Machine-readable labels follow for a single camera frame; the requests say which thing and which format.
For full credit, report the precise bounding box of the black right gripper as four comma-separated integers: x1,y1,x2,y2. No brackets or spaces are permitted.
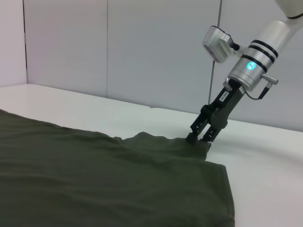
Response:
186,80,246,145

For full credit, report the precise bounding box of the dark green t-shirt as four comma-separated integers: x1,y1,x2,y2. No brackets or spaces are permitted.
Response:
0,108,237,227

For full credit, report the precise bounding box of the grey cable with metal connector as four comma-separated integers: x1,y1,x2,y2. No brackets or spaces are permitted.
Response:
244,73,279,101

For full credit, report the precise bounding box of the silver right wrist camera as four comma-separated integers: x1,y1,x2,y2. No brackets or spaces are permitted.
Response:
201,25,241,64

